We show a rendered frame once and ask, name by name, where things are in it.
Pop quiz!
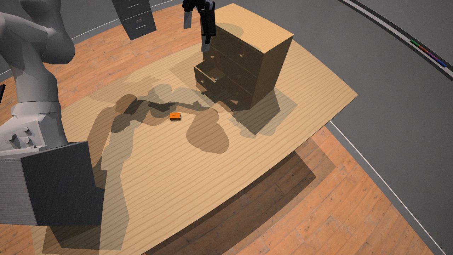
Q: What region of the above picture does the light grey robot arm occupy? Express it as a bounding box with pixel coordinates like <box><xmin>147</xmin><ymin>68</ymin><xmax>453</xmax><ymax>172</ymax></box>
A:
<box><xmin>0</xmin><ymin>0</ymin><xmax>75</xmax><ymax>156</ymax></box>

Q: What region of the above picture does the small brown wooden chest of drawers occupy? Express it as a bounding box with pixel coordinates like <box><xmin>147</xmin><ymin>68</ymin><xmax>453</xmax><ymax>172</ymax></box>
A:
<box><xmin>210</xmin><ymin>3</ymin><xmax>294</xmax><ymax>110</ymax></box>

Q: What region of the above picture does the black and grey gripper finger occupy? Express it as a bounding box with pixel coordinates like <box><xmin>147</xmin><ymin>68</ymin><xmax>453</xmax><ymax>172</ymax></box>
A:
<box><xmin>182</xmin><ymin>0</ymin><xmax>195</xmax><ymax>29</ymax></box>
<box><xmin>195</xmin><ymin>0</ymin><xmax>216</xmax><ymax>52</ymax></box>

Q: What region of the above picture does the orange-brown 9v battery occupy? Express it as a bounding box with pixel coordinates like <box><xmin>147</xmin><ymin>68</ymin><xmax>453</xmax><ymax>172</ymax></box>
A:
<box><xmin>170</xmin><ymin>113</ymin><xmax>181</xmax><ymax>120</ymax></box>

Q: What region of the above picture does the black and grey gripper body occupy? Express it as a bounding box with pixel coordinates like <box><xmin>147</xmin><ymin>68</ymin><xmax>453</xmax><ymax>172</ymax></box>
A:
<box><xmin>193</xmin><ymin>0</ymin><xmax>205</xmax><ymax>9</ymax></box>

